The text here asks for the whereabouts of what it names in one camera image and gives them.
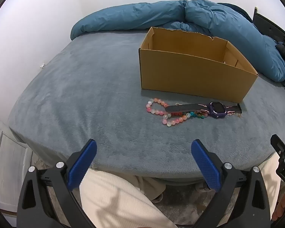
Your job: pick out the white panelled door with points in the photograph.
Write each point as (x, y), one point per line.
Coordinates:
(9, 166)

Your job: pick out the black headboard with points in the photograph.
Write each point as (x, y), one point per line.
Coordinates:
(266, 25)

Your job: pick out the blue duvet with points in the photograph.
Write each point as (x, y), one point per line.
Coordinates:
(133, 16)

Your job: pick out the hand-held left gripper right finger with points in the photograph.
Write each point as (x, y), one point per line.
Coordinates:
(205, 166)

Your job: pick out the person's white ribbed trousers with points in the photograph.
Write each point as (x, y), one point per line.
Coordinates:
(109, 199)

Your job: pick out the person's right hand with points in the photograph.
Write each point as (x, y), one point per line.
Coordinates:
(281, 206)

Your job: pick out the brown cardboard box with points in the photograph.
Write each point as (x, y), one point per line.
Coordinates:
(180, 76)

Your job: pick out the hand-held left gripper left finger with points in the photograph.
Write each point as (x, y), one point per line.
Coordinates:
(83, 163)

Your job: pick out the purple smartwatch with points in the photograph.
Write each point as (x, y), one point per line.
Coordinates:
(216, 109)

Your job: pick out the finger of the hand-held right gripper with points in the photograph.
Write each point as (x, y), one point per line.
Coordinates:
(279, 144)

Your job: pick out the white wall socket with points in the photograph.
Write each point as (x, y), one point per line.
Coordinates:
(42, 65)

